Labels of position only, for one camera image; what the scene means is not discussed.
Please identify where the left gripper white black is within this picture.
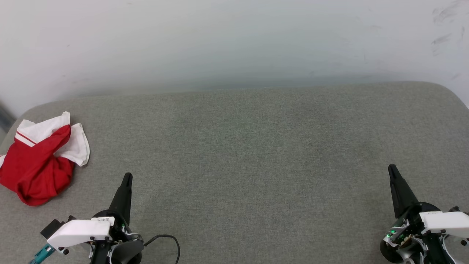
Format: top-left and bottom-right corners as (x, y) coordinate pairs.
(47, 173), (145, 264)

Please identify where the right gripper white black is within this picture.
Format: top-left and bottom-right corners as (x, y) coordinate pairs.
(379, 164), (469, 264)

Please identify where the red and white jersey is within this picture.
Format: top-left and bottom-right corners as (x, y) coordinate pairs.
(0, 111), (90, 206)

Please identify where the grey fabric sofa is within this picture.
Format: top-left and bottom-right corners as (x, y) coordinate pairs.
(0, 81), (469, 264)

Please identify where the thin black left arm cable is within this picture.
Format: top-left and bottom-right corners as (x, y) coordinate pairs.
(144, 234), (181, 264)

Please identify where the teal left camera connector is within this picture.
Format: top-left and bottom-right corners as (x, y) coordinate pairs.
(29, 245), (56, 264)

